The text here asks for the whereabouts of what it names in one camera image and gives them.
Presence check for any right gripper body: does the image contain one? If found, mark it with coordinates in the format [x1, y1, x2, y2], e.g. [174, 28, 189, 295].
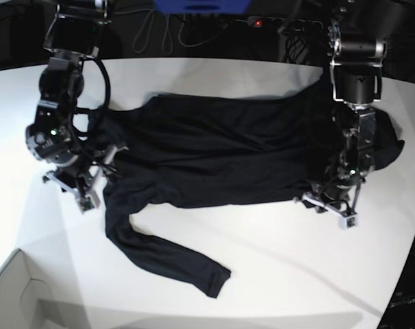
[42, 143, 128, 199]

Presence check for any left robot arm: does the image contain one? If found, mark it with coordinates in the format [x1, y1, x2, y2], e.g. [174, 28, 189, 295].
[300, 1, 410, 229]

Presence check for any grey looped cable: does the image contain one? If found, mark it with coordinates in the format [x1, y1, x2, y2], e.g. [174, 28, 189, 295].
[131, 10, 229, 54]

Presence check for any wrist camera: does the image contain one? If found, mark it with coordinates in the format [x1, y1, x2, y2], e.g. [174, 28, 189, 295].
[338, 212, 358, 230]
[75, 193, 100, 214]

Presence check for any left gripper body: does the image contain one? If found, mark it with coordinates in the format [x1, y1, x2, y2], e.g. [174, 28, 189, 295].
[292, 181, 362, 219]

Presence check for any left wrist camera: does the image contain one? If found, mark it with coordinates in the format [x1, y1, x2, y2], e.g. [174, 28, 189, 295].
[338, 212, 358, 230]

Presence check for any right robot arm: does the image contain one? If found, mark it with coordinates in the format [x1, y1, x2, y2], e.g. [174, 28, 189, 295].
[25, 1, 116, 201]

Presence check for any blue plastic bin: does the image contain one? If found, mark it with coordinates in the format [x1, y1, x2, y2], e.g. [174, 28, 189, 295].
[153, 0, 251, 14]

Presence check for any white cardboard box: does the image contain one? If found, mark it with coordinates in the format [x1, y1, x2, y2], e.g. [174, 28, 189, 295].
[0, 249, 51, 329]

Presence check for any black t-shirt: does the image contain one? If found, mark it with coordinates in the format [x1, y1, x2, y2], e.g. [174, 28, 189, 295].
[87, 80, 406, 300]

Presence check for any black power strip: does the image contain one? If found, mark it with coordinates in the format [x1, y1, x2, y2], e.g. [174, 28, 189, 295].
[246, 16, 324, 32]

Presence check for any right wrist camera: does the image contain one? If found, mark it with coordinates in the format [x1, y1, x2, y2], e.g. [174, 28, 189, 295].
[75, 193, 100, 214]

